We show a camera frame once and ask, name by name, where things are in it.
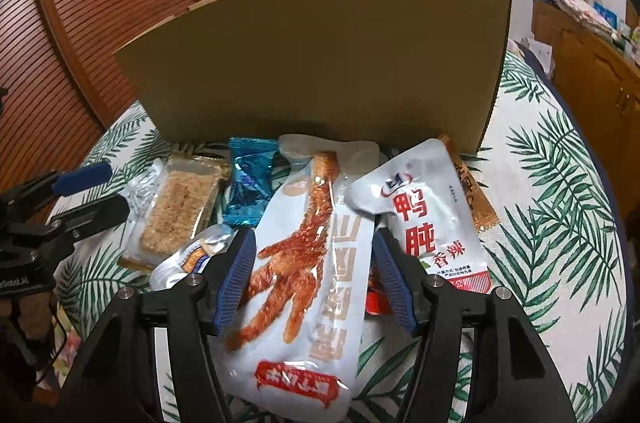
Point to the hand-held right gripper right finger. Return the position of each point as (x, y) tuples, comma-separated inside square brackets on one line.
[(392, 283)]

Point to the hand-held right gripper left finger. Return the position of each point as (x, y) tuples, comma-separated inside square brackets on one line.
[(237, 278)]

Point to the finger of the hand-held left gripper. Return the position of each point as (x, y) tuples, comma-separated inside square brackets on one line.
[(82, 178), (95, 213)]

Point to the white chicken foot snack packet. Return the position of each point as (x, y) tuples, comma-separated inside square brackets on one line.
[(300, 253)]

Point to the brown foil snack packet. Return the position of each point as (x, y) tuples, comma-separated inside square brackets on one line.
[(472, 198)]

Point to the brown cardboard box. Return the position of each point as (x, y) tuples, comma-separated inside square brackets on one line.
[(310, 68)]

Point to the small red snack packet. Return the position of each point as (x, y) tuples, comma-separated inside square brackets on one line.
[(375, 303)]

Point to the small silver snack packet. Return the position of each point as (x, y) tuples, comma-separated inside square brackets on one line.
[(195, 253)]

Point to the white red-label snack packet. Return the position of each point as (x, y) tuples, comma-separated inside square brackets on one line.
[(430, 213)]

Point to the clear meat floss cake packet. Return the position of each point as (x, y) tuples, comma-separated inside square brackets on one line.
[(180, 208)]

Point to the blue foil snack packet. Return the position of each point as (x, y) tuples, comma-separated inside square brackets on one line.
[(247, 188)]

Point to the wooden louvered wardrobe door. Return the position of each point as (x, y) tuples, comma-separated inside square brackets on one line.
[(100, 3)]

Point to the navy bed sheet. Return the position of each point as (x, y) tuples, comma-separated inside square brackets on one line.
[(542, 70)]

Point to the white paper bag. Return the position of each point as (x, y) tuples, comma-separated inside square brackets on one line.
[(537, 53)]

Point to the wooden side cabinet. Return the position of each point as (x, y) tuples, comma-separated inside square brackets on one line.
[(590, 78)]

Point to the pile of folded cloths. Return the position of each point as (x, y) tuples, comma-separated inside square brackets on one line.
[(575, 5)]

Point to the small blue box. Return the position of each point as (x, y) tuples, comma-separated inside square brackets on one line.
[(604, 13)]

